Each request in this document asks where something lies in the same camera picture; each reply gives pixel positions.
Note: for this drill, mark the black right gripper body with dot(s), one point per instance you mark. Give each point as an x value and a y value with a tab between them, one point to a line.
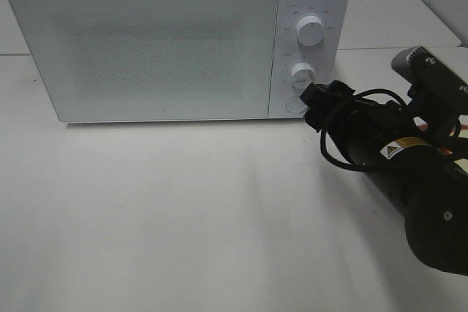
375	128

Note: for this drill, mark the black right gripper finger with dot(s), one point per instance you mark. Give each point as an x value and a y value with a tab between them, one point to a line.
321	99

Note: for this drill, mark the round door release button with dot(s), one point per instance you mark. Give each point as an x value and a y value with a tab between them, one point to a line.
295	105

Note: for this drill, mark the white microwave door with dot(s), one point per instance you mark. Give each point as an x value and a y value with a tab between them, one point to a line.
152	60

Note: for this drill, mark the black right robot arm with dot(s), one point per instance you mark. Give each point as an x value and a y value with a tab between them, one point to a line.
433	203

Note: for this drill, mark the lower white timer knob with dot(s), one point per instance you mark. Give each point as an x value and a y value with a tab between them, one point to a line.
302	75

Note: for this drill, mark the upper white control knob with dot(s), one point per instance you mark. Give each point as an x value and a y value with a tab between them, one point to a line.
310	30

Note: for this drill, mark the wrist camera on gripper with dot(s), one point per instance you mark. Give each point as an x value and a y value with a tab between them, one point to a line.
426	74

